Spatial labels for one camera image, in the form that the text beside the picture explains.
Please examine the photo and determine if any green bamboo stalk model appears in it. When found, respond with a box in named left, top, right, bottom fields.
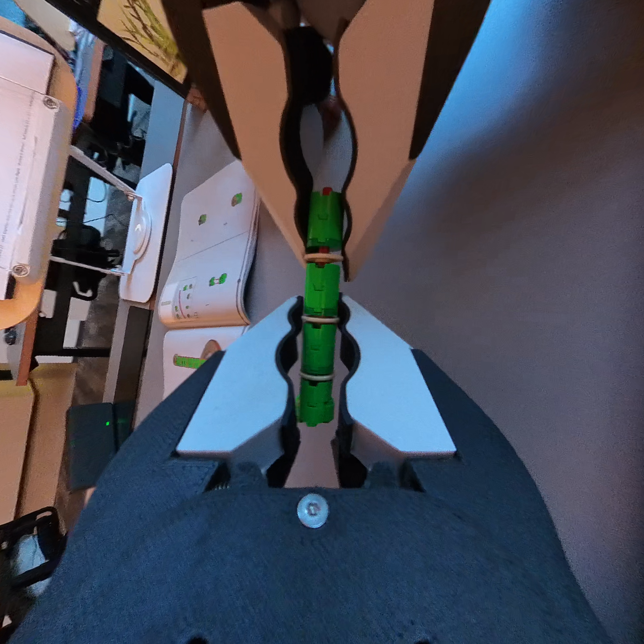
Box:
left=295, top=187, right=349, bottom=429

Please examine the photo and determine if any black toy set box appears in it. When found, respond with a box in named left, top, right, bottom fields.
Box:
left=50, top=0, right=208, bottom=112

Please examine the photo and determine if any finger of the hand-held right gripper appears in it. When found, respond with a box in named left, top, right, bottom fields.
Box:
left=201, top=1, right=310, bottom=258
left=336, top=0, right=437, bottom=282

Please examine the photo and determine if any grey desk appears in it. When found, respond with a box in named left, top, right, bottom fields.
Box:
left=133, top=0, right=644, bottom=644

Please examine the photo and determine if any white document stand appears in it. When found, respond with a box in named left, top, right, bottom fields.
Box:
left=0, top=16, right=175, bottom=331

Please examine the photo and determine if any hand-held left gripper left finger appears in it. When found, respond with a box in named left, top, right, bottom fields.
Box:
left=176, top=296, right=303, bottom=488

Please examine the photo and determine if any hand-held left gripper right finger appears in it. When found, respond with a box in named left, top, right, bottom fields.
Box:
left=332, top=294, right=458, bottom=488

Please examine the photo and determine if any person's right hand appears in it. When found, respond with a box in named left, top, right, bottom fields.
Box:
left=320, top=95, right=345, bottom=140

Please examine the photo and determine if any black power adapter box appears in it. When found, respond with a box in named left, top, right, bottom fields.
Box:
left=67, top=401, right=138, bottom=492

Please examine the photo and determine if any printed instruction sheet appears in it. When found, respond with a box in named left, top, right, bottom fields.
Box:
left=0, top=30, right=57, bottom=283

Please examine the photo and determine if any open instruction booklet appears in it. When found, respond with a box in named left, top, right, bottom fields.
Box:
left=157, top=160, right=263, bottom=404

